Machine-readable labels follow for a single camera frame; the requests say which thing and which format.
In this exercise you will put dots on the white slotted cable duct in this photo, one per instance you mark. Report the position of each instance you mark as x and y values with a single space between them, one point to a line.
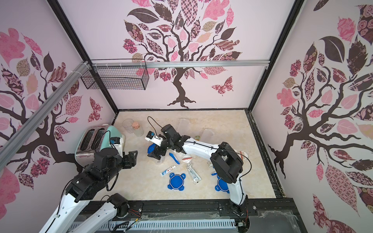
155 226

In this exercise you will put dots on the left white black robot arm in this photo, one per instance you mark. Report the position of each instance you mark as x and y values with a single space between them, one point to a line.
83 188

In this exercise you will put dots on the black base frame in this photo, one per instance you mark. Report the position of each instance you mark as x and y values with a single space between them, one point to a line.
255 216

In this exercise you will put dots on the mint chrome toaster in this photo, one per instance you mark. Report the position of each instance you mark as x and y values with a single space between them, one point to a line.
94 140

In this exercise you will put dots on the clear comb packet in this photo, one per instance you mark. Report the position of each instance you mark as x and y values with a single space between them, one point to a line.
193 173

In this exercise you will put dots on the detached blue container lid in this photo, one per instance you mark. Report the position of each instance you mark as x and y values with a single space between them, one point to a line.
221 185

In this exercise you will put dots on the blue lid container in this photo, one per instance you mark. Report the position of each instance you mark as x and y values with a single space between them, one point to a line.
157 161
207 136
183 126

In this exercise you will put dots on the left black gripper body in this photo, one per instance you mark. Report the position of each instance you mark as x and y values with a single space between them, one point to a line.
127 160

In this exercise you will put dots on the small toothpaste tube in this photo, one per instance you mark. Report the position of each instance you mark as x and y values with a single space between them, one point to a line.
168 170

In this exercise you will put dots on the clear glass tumbler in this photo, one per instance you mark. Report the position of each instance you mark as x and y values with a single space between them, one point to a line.
127 125

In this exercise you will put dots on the aluminium rail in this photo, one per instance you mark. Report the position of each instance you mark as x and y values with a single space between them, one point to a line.
192 64
15 142

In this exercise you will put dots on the back aluminium rail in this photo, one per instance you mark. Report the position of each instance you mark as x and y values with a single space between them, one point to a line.
192 64

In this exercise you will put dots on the black wire basket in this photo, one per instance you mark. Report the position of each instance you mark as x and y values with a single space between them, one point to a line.
117 74

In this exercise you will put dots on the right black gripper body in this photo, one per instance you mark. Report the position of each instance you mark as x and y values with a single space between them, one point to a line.
159 148

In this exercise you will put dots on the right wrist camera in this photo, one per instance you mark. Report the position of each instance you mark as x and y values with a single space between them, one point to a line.
153 138

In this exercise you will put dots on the small bottle cork lid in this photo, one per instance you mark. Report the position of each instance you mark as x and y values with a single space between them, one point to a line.
138 130

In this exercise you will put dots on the left aluminium rail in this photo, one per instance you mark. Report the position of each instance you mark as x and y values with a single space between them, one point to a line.
15 142

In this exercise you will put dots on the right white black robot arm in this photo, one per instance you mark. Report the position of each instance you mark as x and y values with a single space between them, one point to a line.
226 161

